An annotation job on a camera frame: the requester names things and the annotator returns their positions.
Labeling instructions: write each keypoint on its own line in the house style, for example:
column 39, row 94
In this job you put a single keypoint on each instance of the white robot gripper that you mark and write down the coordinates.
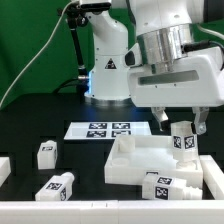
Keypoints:
column 196, row 81

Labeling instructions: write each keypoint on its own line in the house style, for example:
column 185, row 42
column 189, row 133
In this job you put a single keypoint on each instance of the white marker sheet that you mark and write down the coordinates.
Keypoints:
column 105, row 130

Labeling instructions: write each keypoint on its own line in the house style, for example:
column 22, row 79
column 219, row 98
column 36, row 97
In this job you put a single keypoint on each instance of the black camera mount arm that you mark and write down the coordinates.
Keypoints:
column 76, row 17

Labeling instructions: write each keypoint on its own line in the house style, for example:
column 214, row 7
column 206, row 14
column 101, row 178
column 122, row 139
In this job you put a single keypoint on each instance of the white left wall block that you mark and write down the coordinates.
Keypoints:
column 5, row 169

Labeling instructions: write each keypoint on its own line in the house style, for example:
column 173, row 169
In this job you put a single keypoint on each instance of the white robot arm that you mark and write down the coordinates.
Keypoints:
column 145, row 51

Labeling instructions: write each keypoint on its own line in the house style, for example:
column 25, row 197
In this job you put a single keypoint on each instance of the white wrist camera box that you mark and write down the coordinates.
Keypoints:
column 133, row 57

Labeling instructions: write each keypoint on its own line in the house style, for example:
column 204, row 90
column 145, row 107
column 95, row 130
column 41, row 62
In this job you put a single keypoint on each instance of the white square tabletop part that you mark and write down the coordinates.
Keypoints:
column 133, row 157

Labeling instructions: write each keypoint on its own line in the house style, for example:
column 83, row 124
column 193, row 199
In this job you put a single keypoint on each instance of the white front wall rail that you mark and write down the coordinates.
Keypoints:
column 113, row 212

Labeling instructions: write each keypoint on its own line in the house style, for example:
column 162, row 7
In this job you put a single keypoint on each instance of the white right wall rail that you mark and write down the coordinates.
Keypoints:
column 213, row 176

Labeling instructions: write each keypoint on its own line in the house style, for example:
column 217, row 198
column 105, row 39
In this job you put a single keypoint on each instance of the white wall rail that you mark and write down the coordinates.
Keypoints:
column 213, row 176
column 113, row 212

